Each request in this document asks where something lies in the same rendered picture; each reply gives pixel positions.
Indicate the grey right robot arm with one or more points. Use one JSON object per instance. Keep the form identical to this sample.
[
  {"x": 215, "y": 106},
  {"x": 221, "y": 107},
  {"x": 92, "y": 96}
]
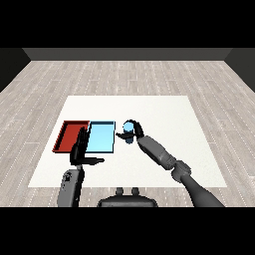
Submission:
[{"x": 172, "y": 166}]

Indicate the small blue can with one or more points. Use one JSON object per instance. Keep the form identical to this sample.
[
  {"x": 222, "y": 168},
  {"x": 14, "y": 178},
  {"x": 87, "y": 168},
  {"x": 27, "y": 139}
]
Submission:
[{"x": 128, "y": 130}]

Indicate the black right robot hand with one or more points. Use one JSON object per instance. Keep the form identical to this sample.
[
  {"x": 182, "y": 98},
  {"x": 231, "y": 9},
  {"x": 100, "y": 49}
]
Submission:
[{"x": 137, "y": 129}]

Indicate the light blue shallow open box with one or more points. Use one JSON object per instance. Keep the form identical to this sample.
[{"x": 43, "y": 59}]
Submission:
[{"x": 100, "y": 137}]

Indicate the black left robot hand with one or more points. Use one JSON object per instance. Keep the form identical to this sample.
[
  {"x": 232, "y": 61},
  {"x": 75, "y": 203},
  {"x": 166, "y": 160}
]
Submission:
[{"x": 78, "y": 151}]

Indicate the red shallow open box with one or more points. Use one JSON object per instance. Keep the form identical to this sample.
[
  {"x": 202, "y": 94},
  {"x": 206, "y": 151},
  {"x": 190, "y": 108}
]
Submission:
[{"x": 70, "y": 136}]

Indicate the dark grey robot body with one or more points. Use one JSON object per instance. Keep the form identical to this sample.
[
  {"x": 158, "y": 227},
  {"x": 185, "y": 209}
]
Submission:
[{"x": 127, "y": 200}]

